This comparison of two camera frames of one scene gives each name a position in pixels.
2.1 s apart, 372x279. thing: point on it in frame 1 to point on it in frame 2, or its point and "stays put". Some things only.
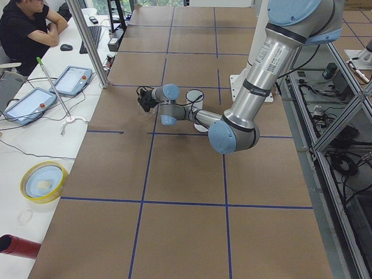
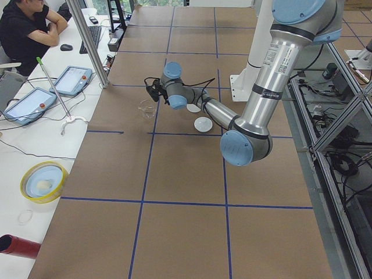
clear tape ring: x=25 y=217 stays put
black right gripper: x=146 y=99 to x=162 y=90
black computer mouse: x=65 y=47 stays put
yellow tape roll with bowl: x=43 y=182 stays put
